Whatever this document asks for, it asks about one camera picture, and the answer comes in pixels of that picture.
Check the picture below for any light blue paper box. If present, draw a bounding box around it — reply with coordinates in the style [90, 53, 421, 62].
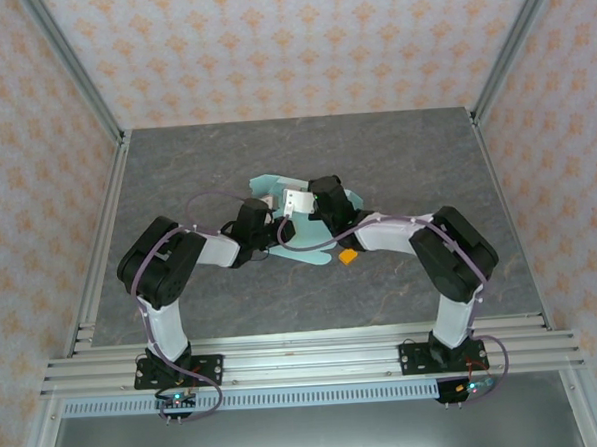
[248, 168, 370, 271]

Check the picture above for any black controller board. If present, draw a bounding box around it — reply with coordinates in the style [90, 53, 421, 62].
[436, 375, 498, 407]
[154, 388, 200, 423]

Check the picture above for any grey metal sheet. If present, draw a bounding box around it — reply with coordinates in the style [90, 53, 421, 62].
[42, 391, 587, 447]

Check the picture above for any long aluminium mounting rail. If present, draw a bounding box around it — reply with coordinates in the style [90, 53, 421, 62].
[36, 310, 587, 400]

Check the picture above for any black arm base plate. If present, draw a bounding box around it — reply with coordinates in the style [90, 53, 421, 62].
[398, 337, 488, 378]
[131, 354, 226, 392]

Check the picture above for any aluminium side rail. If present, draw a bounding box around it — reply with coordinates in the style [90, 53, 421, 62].
[470, 104, 556, 335]
[52, 129, 145, 357]

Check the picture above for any purple cable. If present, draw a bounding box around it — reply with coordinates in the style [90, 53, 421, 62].
[276, 202, 514, 415]
[128, 187, 276, 426]

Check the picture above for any slotted grey cable duct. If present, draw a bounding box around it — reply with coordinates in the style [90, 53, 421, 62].
[61, 380, 442, 420]

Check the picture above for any aluminium frame post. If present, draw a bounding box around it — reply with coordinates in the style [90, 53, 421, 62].
[18, 0, 127, 149]
[465, 0, 572, 124]

